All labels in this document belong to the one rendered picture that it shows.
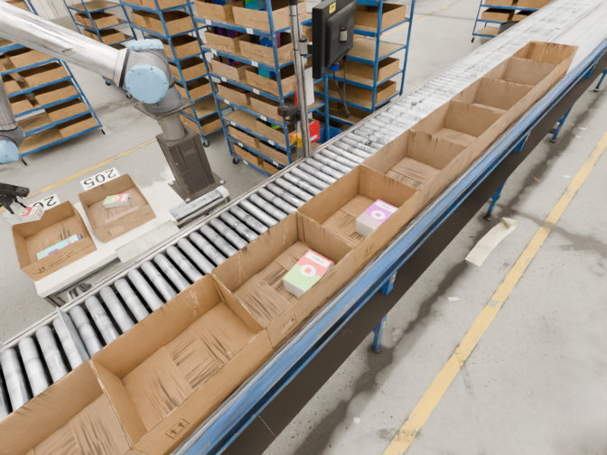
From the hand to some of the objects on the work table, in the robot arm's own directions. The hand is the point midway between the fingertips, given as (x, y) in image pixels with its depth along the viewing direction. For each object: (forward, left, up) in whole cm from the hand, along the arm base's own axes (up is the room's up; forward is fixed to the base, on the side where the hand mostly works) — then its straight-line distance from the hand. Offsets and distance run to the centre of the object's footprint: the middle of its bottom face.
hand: (24, 213), depth 155 cm
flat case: (+21, +2, -15) cm, 26 cm away
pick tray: (+11, +3, -17) cm, 20 cm away
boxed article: (+6, +38, -15) cm, 41 cm away
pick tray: (+14, +35, -15) cm, 41 cm away
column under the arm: (+28, +76, -12) cm, 83 cm away
